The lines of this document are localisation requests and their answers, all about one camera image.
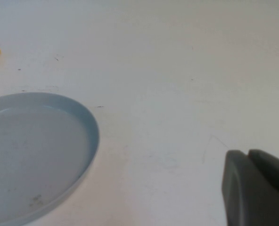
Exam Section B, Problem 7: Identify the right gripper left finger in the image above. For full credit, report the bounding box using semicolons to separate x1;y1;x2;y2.
221;150;279;226

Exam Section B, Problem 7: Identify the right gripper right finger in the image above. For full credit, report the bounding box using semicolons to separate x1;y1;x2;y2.
248;149;279;198

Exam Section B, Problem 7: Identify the blue-grey round plate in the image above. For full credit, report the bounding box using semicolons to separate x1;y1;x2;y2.
0;92;100;226

